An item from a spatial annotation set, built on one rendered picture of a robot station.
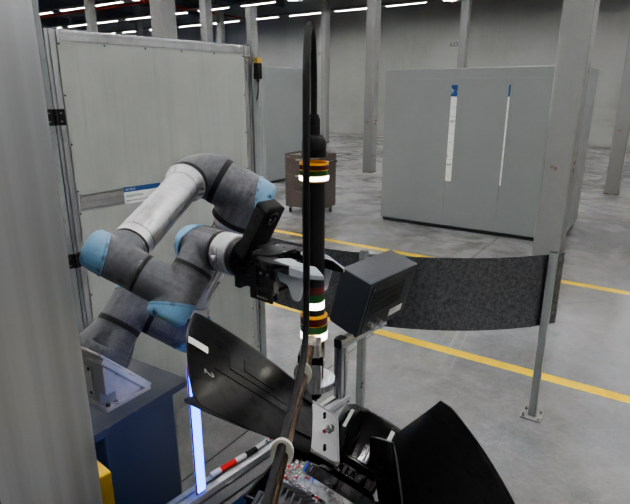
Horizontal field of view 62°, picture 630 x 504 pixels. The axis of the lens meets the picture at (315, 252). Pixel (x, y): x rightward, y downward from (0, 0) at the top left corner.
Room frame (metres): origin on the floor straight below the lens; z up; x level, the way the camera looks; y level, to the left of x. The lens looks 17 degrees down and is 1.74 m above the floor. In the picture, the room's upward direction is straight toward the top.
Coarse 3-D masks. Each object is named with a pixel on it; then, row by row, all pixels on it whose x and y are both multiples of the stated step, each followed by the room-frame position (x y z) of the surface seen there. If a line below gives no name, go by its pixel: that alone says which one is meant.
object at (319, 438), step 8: (320, 408) 0.72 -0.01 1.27; (320, 416) 0.70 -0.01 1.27; (328, 416) 0.71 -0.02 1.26; (336, 416) 0.72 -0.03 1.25; (320, 424) 0.69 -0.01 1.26; (328, 424) 0.70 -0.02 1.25; (336, 424) 0.71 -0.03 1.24; (312, 432) 0.66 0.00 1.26; (320, 432) 0.68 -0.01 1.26; (336, 432) 0.70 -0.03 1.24; (312, 440) 0.65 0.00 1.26; (320, 440) 0.66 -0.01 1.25; (328, 440) 0.67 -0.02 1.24; (336, 440) 0.69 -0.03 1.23; (312, 448) 0.64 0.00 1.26; (320, 448) 0.65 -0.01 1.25; (328, 448) 0.66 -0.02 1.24; (336, 448) 0.67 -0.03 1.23; (320, 456) 0.64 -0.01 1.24; (328, 456) 0.65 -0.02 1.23; (336, 456) 0.66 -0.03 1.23; (336, 464) 0.65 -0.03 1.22
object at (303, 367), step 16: (304, 32) 0.70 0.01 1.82; (304, 48) 0.69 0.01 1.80; (304, 64) 0.69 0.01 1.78; (304, 80) 0.68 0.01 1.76; (304, 96) 0.68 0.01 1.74; (304, 112) 0.68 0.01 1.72; (304, 128) 0.68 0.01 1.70; (304, 144) 0.68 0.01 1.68; (304, 160) 0.68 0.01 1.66; (304, 176) 0.68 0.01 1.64; (304, 192) 0.68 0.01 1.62; (304, 208) 0.68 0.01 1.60; (304, 224) 0.68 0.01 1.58; (304, 240) 0.68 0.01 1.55; (304, 256) 0.68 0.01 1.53; (304, 272) 0.68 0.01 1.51; (304, 288) 0.68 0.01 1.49; (304, 304) 0.67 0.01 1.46; (304, 320) 0.67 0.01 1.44; (304, 336) 0.66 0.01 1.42; (304, 352) 0.65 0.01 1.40; (304, 368) 0.62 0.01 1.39; (288, 416) 0.52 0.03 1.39; (288, 432) 0.49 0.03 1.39; (272, 448) 0.47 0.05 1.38; (288, 448) 0.47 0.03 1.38; (272, 464) 0.44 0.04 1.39; (288, 464) 0.47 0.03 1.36; (272, 480) 0.41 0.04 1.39; (272, 496) 0.40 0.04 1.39
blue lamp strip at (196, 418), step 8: (192, 408) 0.99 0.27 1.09; (192, 416) 0.99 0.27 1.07; (200, 416) 1.01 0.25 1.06; (192, 424) 0.99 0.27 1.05; (200, 424) 1.00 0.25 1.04; (200, 432) 1.00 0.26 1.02; (200, 440) 1.00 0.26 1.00; (200, 448) 1.00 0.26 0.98; (200, 456) 1.00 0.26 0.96; (200, 464) 1.00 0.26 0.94; (200, 472) 1.00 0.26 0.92; (200, 480) 1.00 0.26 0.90; (200, 488) 0.99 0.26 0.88
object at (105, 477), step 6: (102, 468) 0.82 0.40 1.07; (102, 474) 0.81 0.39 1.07; (108, 474) 0.81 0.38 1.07; (102, 480) 0.80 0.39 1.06; (108, 480) 0.81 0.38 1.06; (102, 486) 0.80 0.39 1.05; (108, 486) 0.81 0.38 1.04; (102, 492) 0.80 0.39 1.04; (108, 492) 0.81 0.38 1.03; (102, 498) 0.80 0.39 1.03; (108, 498) 0.80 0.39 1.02
